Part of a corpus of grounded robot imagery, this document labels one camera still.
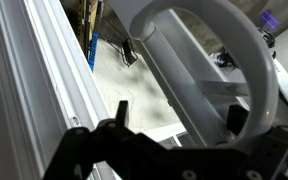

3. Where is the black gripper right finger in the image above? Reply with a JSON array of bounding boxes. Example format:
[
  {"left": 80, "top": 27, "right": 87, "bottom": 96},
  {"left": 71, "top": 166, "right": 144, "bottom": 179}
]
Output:
[{"left": 226, "top": 104, "right": 288, "bottom": 180}]

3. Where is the tan wooden pole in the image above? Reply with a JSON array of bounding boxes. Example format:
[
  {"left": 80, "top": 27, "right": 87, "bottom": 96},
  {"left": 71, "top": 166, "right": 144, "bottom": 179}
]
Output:
[{"left": 77, "top": 0, "right": 88, "bottom": 51}]

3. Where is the black dustpan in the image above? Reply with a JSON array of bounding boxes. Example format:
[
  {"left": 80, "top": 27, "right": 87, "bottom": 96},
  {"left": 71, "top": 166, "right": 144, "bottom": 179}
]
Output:
[{"left": 121, "top": 38, "right": 139, "bottom": 68}]

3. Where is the white framed sliding glass door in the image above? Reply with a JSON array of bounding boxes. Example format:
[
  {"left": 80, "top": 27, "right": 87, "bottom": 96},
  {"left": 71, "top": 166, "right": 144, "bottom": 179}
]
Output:
[{"left": 107, "top": 0, "right": 280, "bottom": 151}]

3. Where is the black bag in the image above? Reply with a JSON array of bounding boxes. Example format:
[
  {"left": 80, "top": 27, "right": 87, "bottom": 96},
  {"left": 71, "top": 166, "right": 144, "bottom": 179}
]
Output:
[{"left": 215, "top": 48, "right": 238, "bottom": 69}]

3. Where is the blue long pole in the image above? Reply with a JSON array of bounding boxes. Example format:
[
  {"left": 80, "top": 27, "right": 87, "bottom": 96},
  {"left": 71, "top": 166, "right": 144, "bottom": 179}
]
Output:
[{"left": 86, "top": 0, "right": 101, "bottom": 73}]

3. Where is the white door jamb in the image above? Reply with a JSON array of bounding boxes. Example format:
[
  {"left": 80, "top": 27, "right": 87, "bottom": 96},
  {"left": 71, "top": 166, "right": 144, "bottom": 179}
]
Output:
[{"left": 0, "top": 0, "right": 118, "bottom": 180}]

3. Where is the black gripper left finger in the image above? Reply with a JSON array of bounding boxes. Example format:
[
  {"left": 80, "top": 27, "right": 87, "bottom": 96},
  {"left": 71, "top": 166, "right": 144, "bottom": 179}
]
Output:
[{"left": 42, "top": 99, "right": 138, "bottom": 180}]

